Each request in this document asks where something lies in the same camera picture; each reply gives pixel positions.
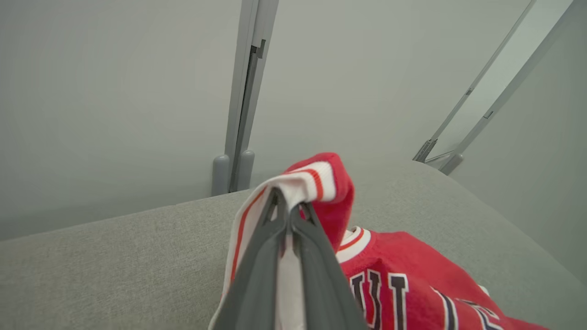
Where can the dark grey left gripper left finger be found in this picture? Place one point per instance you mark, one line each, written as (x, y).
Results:
(257, 275)

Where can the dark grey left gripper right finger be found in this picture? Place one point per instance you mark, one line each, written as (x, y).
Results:
(321, 284)

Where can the red Bulls basketball jersey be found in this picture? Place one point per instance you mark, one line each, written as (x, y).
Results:
(403, 256)

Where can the grey fabric sofa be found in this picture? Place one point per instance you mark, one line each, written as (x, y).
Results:
(114, 275)

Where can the grey wall panel post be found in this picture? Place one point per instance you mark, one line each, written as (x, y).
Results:
(243, 91)

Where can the thick grey metal frame bar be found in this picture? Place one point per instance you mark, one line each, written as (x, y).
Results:
(489, 114)

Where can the thin grey metal frame bar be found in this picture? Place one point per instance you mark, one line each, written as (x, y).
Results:
(467, 91)

